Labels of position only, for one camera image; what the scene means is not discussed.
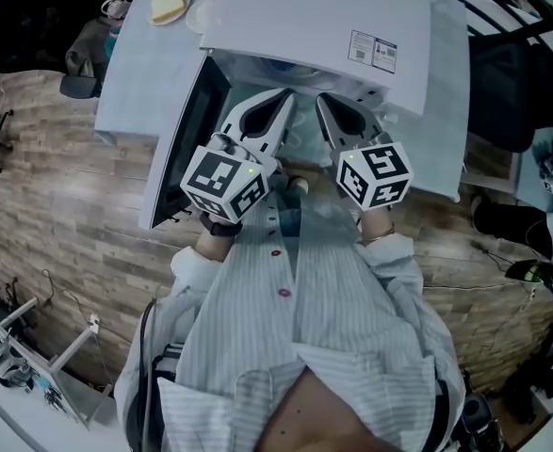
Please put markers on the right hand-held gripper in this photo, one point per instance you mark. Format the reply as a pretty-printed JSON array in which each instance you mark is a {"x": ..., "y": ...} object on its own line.
[{"x": 375, "y": 177}]

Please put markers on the white desk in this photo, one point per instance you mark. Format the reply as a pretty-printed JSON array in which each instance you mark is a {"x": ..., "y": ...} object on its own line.
[{"x": 12, "y": 417}]

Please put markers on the blue jeans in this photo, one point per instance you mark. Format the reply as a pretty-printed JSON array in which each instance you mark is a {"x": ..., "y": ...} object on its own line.
[{"x": 292, "y": 219}]

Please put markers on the white cloth covered table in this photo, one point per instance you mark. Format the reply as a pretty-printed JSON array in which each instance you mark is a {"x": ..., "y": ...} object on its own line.
[{"x": 139, "y": 64}]

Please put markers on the yellow cake slice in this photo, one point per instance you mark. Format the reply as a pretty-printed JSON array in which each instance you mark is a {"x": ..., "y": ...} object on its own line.
[{"x": 165, "y": 3}]

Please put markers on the rectangular label sticker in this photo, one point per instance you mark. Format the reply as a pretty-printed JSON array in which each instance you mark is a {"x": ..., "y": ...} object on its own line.
[{"x": 372, "y": 50}]

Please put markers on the white microwave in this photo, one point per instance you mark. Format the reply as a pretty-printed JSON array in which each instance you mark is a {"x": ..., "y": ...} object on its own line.
[{"x": 304, "y": 17}]

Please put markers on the person's left forearm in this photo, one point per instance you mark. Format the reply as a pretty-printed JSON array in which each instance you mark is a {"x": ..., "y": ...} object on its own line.
[{"x": 215, "y": 247}]

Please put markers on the light striped shirt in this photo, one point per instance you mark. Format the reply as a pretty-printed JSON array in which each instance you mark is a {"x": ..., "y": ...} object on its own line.
[{"x": 332, "y": 309}]

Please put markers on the black metal railing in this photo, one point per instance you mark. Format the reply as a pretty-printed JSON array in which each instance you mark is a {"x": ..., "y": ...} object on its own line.
[{"x": 547, "y": 14}]

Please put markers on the white black headset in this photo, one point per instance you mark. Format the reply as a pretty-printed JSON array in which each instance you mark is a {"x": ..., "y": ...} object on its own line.
[{"x": 7, "y": 365}]

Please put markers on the person's right forearm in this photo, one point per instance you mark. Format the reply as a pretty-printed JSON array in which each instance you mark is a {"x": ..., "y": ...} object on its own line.
[{"x": 375, "y": 226}]

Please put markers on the small table wooden legs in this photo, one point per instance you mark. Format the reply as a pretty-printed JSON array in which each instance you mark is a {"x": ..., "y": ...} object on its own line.
[{"x": 73, "y": 349}]

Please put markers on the light blue topped table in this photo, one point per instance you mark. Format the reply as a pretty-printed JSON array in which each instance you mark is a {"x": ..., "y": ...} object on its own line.
[{"x": 530, "y": 177}]

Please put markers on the person's bare chest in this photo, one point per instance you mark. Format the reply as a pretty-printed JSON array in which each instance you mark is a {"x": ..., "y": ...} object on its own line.
[{"x": 313, "y": 417}]

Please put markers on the white plate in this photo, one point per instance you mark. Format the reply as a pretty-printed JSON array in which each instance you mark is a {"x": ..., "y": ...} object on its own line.
[
  {"x": 200, "y": 14},
  {"x": 182, "y": 14}
]

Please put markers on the black green device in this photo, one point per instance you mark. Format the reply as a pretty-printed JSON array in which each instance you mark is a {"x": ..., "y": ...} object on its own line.
[{"x": 530, "y": 271}]

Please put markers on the beige shoe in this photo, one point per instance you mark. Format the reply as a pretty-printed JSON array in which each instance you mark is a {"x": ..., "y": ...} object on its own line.
[{"x": 298, "y": 185}]

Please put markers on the black wristwatch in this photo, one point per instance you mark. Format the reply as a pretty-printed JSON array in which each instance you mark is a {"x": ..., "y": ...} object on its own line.
[{"x": 219, "y": 229}]

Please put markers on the black mesh office chair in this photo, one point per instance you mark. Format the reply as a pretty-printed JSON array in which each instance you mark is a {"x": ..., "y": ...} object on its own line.
[{"x": 507, "y": 92}]

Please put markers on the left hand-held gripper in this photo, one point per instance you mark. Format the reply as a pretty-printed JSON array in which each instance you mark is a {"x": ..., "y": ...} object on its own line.
[{"x": 224, "y": 182}]

